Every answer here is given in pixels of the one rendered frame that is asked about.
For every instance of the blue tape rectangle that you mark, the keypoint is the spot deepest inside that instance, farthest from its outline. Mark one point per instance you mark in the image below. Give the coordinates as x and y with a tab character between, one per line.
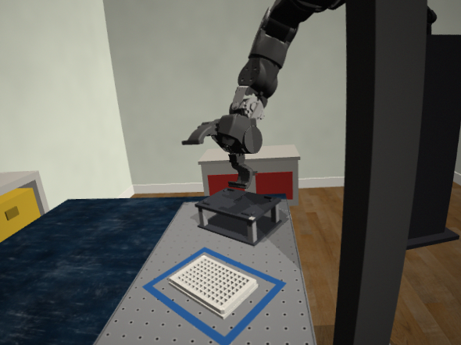
213	334

